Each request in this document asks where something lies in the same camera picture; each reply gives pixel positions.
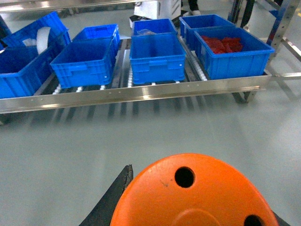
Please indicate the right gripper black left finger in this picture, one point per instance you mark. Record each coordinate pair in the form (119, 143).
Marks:
(102, 213)

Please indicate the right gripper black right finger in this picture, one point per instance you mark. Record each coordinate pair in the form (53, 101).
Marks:
(281, 222)

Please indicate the orange cylindrical cap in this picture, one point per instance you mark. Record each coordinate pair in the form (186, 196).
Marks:
(192, 189)

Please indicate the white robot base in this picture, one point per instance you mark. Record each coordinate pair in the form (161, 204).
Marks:
(156, 9)

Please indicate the stainless steel roller shelf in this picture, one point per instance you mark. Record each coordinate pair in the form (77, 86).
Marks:
(196, 83)

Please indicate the blue bin with red parts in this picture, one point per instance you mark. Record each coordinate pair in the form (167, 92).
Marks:
(251, 61)

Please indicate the red parts pile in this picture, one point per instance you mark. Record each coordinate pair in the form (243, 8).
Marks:
(225, 45)

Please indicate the blue bin front middle-left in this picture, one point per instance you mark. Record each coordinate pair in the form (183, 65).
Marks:
(85, 63)

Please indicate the blue bin middle-left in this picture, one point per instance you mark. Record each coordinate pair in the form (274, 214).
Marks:
(85, 63)
(101, 32)

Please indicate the blue bin far left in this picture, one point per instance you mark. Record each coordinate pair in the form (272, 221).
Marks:
(23, 70)

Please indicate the blue bin front middle-right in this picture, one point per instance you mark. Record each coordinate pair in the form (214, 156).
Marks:
(157, 58)

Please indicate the blue bin middle-right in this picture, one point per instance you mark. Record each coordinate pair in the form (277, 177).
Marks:
(154, 26)
(157, 58)

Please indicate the white foam roll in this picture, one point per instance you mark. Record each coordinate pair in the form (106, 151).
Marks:
(41, 41)

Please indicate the blue bin rear middle-left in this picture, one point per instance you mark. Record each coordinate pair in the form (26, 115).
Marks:
(101, 32)

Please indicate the tilted blue bin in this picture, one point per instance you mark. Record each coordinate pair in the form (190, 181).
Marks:
(58, 38)

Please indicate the blue bin rear middle-right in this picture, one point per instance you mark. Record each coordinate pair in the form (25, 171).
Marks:
(154, 26)

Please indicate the blue bin rear right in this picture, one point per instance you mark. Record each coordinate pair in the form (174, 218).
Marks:
(190, 24)

